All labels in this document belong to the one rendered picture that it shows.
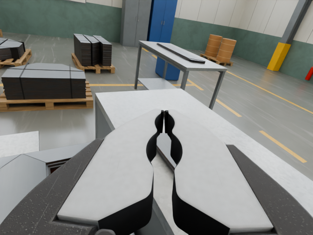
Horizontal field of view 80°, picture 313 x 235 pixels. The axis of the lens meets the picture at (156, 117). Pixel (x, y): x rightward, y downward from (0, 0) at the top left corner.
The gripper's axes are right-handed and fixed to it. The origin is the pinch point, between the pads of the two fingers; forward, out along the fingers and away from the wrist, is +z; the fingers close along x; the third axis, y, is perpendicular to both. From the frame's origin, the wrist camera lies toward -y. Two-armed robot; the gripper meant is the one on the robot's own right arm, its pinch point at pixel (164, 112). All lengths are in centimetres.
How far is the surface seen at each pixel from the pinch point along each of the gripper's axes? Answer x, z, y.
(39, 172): -50, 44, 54
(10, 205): -51, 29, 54
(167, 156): 2, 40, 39
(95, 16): -268, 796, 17
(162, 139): 0, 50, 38
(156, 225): 0, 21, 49
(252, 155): 39, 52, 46
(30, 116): -176, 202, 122
